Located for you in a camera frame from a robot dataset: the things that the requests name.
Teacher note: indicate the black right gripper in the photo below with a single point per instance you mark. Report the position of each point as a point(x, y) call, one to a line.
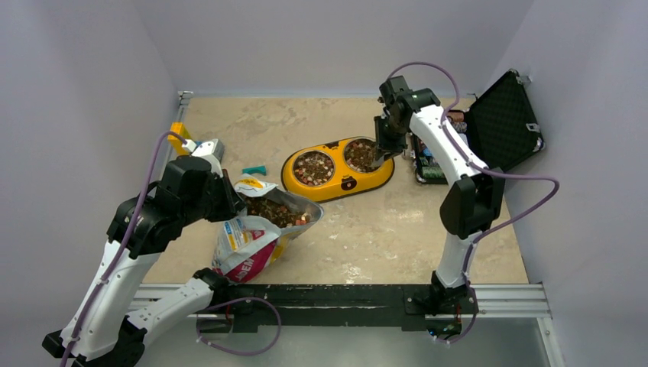
point(384, 145)

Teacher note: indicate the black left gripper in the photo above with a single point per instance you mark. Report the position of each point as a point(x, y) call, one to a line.
point(231, 205)

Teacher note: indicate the white yellow pet food bag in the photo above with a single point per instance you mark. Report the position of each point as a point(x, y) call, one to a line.
point(255, 239)

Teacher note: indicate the metal food scoop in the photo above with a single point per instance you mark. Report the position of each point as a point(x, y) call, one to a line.
point(378, 161)

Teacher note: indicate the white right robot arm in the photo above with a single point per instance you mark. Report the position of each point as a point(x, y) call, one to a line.
point(474, 198)

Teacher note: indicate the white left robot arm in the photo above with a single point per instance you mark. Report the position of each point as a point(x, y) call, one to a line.
point(103, 332)

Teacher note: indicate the yellow double pet bowl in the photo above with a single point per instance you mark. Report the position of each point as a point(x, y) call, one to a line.
point(335, 170)

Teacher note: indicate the teal arch block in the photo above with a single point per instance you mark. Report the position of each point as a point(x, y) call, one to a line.
point(262, 170)

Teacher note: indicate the yellow toy brick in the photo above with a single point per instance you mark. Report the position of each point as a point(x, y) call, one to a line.
point(178, 139)

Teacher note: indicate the black poker chip case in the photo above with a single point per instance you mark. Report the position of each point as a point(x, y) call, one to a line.
point(500, 127)

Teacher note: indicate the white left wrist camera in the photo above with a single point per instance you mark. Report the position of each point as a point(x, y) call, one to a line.
point(210, 150)

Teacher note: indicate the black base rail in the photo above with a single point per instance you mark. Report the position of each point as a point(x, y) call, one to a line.
point(248, 306)

